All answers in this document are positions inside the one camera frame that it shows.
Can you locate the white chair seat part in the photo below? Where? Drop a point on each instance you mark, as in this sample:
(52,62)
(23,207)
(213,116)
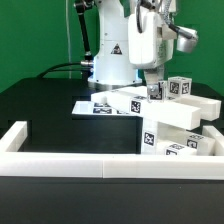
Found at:
(154,132)

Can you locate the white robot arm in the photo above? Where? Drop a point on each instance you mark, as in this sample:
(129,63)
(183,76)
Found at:
(111,65)

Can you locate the white chair back frame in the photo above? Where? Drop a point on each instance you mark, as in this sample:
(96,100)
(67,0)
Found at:
(184,112)

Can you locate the white U-shaped boundary frame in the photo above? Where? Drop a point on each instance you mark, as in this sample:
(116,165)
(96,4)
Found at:
(13,162)

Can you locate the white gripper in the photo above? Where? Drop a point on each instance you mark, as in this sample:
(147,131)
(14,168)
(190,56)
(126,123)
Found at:
(148,49)

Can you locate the white marker base sheet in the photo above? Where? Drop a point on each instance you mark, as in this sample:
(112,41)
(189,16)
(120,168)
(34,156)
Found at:
(98,109)

